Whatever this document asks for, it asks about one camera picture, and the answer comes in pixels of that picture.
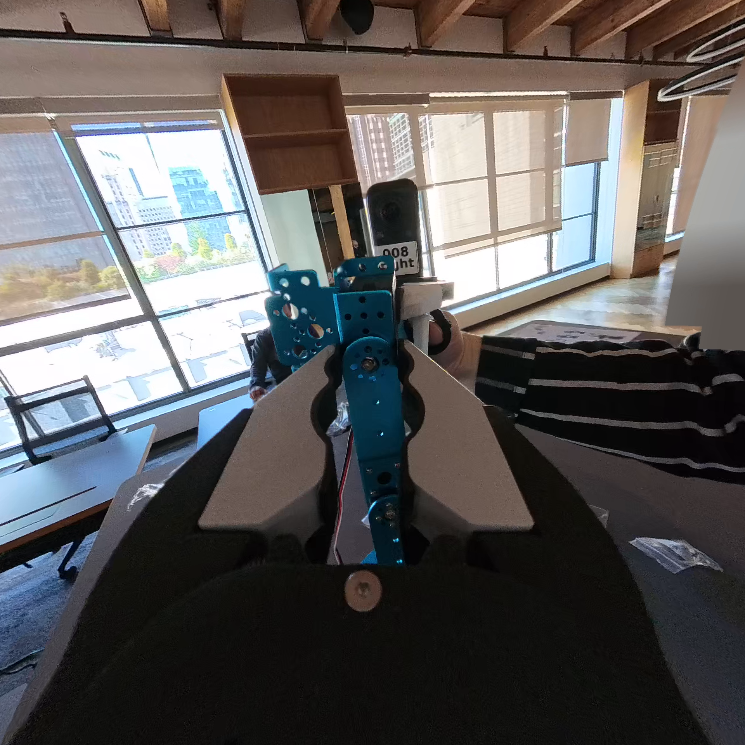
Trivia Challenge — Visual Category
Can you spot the black ceiling fixture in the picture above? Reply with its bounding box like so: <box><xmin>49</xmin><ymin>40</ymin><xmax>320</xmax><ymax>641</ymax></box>
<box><xmin>339</xmin><ymin>0</ymin><xmax>375</xmax><ymax>35</ymax></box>

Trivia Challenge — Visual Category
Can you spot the white marker sheet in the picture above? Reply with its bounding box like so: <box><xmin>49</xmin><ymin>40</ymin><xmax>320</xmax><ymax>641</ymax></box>
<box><xmin>501</xmin><ymin>319</ymin><xmax>688</xmax><ymax>345</ymax></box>

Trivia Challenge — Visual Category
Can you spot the person's right forearm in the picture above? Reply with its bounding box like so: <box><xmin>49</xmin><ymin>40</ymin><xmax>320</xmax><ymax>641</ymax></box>
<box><xmin>476</xmin><ymin>334</ymin><xmax>745</xmax><ymax>485</ymax></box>

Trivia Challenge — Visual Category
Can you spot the wooden wall shelf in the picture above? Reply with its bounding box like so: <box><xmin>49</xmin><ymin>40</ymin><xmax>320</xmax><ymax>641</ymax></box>
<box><xmin>221</xmin><ymin>74</ymin><xmax>359</xmax><ymax>196</ymax></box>

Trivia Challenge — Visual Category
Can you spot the black frame chair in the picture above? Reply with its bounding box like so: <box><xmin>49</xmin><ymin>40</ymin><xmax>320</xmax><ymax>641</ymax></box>
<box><xmin>5</xmin><ymin>375</ymin><xmax>117</xmax><ymax>463</ymax></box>

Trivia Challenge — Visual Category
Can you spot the wooden side desk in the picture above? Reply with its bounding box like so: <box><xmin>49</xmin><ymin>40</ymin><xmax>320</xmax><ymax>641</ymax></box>
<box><xmin>0</xmin><ymin>424</ymin><xmax>158</xmax><ymax>580</ymax></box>

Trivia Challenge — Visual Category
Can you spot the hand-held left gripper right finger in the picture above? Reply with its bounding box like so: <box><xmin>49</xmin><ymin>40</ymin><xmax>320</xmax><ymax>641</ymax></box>
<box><xmin>402</xmin><ymin>341</ymin><xmax>535</xmax><ymax>562</ymax></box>

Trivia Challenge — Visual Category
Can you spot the pale wooden column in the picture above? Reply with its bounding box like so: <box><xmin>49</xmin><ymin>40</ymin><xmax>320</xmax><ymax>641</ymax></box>
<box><xmin>610</xmin><ymin>78</ymin><xmax>667</xmax><ymax>280</ymax></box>

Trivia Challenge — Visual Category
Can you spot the red white servo cable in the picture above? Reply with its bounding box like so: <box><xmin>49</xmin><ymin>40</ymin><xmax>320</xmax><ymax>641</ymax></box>
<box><xmin>331</xmin><ymin>428</ymin><xmax>357</xmax><ymax>564</ymax></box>

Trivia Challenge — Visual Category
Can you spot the window with roller shades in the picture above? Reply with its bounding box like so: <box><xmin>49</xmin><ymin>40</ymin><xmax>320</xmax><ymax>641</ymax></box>
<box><xmin>346</xmin><ymin>96</ymin><xmax>612</xmax><ymax>315</ymax></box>

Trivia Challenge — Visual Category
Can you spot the grey desk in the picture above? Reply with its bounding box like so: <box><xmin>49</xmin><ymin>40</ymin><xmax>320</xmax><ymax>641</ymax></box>
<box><xmin>323</xmin><ymin>407</ymin><xmax>745</xmax><ymax>745</ymax></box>

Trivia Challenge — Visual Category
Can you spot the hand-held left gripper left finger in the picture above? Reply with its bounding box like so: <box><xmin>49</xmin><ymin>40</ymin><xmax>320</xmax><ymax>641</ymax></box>
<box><xmin>198</xmin><ymin>345</ymin><xmax>344</xmax><ymax>562</ymax></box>

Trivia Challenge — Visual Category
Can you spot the long clear plastic bag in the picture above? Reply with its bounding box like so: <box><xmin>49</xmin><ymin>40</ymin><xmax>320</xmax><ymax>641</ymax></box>
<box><xmin>630</xmin><ymin>537</ymin><xmax>724</xmax><ymax>575</ymax></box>

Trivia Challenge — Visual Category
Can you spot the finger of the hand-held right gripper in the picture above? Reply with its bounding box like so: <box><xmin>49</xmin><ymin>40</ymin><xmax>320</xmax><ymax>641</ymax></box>
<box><xmin>400</xmin><ymin>286</ymin><xmax>444</xmax><ymax>319</ymax></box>

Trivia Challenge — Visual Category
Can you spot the city view window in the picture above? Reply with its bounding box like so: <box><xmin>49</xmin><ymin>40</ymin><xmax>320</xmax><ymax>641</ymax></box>
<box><xmin>0</xmin><ymin>111</ymin><xmax>271</xmax><ymax>449</ymax></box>

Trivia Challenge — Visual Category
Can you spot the blue hobby robot arm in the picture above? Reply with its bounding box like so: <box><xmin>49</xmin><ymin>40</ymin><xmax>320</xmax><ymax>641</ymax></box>
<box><xmin>342</xmin><ymin>336</ymin><xmax>408</xmax><ymax>567</ymax></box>

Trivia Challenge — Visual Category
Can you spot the person's right hand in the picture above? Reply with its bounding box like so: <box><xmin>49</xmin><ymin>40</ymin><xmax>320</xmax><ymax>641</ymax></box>
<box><xmin>428</xmin><ymin>317</ymin><xmax>484</xmax><ymax>388</ymax></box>

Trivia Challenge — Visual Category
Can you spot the dark office table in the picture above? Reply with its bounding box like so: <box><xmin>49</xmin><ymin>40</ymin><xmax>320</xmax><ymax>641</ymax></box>
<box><xmin>197</xmin><ymin>395</ymin><xmax>257</xmax><ymax>450</ymax></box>

